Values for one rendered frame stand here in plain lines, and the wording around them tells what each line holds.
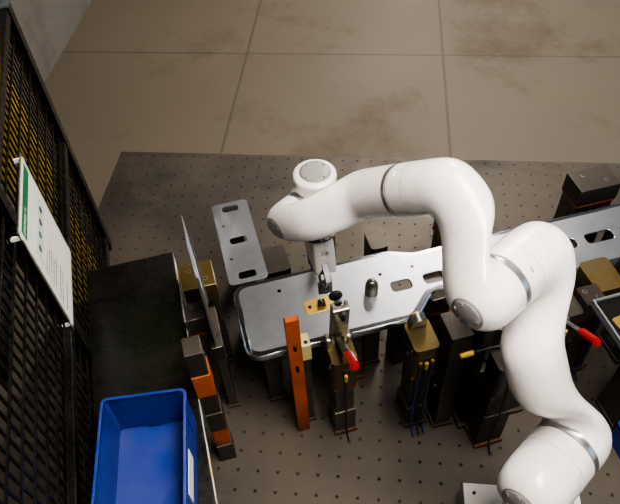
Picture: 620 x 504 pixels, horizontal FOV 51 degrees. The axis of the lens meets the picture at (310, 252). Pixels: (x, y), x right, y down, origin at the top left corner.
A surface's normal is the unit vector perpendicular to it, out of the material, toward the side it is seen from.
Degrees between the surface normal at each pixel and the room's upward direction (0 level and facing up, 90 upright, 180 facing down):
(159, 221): 0
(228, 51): 0
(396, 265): 0
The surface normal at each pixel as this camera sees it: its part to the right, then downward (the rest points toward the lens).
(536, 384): -0.27, 0.51
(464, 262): -0.76, -0.29
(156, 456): -0.04, -0.65
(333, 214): -0.07, 0.40
